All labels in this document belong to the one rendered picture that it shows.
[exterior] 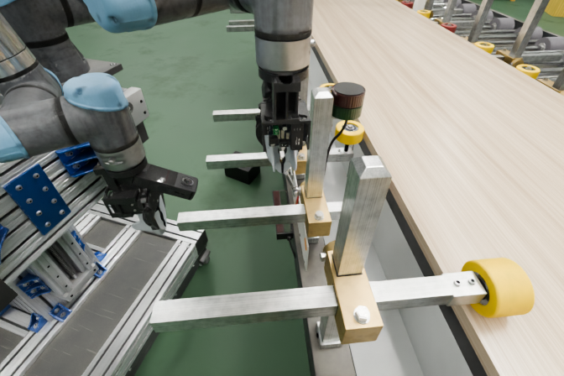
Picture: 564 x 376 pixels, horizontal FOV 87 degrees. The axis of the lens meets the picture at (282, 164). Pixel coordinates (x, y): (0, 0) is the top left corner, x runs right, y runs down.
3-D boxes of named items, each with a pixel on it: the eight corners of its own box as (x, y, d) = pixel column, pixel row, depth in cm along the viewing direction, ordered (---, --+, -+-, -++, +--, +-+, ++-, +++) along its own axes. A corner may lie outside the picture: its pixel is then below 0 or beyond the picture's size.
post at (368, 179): (321, 348, 61) (361, 173, 30) (317, 331, 64) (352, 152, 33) (337, 347, 61) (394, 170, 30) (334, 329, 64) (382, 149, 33)
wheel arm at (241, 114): (214, 124, 107) (212, 113, 104) (215, 119, 109) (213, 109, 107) (333, 118, 110) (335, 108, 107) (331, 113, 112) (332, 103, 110)
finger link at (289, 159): (284, 189, 53) (284, 148, 47) (281, 168, 58) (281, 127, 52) (302, 188, 53) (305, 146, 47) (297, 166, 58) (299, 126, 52)
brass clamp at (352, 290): (336, 345, 40) (341, 330, 37) (317, 258, 51) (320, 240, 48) (380, 341, 41) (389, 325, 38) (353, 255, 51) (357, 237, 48)
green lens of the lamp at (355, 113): (333, 121, 54) (334, 110, 53) (326, 105, 59) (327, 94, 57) (365, 119, 55) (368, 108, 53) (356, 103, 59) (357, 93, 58)
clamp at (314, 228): (307, 237, 66) (308, 222, 63) (299, 194, 76) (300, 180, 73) (331, 236, 66) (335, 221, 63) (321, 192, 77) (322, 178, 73)
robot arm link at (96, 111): (54, 76, 45) (115, 65, 48) (85, 136, 52) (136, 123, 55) (53, 97, 40) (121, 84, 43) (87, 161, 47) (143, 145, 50)
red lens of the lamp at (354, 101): (334, 108, 53) (336, 97, 51) (327, 93, 57) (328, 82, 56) (368, 107, 53) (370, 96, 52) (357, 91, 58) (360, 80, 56)
